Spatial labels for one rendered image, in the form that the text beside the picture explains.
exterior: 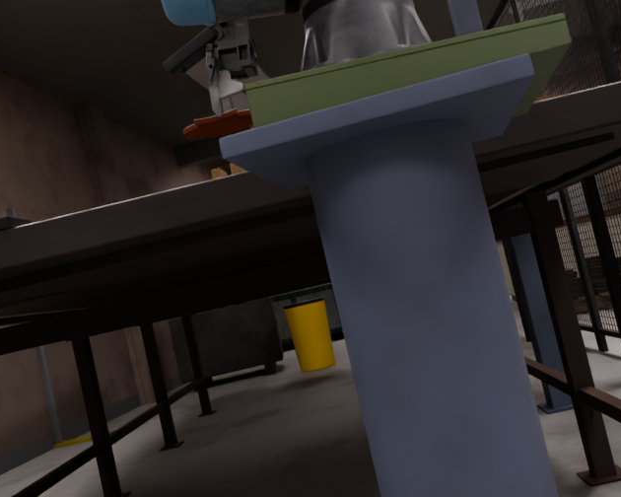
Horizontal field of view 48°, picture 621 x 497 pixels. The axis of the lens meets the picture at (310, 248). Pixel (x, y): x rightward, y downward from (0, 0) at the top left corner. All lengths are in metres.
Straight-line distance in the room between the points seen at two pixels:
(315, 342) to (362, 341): 5.65
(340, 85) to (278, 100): 0.06
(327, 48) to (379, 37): 0.05
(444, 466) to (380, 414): 0.07
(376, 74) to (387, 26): 0.09
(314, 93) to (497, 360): 0.29
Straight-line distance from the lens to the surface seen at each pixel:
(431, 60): 0.61
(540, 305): 3.07
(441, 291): 0.63
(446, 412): 0.64
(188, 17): 0.75
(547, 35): 0.62
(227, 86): 1.27
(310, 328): 6.30
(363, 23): 0.69
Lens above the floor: 0.72
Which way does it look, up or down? 3 degrees up
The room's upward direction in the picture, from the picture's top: 13 degrees counter-clockwise
